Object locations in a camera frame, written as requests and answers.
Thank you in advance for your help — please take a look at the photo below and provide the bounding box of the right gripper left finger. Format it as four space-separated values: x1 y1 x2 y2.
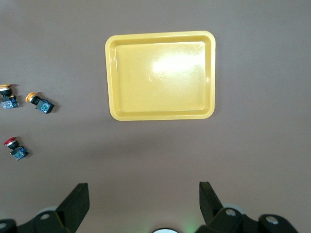
0 183 90 233

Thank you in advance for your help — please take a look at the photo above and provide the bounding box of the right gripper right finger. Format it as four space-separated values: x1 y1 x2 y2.
196 181 299 233

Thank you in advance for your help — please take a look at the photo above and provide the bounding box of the yellow mushroom push button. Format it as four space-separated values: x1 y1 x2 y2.
25 92 55 114
0 83 19 110

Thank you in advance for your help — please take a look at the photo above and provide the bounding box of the red mushroom push button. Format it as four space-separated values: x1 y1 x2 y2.
3 137 30 161

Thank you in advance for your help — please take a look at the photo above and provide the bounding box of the yellow plastic tray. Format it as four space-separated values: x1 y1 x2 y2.
104 30 217 121

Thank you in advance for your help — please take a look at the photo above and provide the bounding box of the brown table mat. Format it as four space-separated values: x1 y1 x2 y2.
0 0 311 233

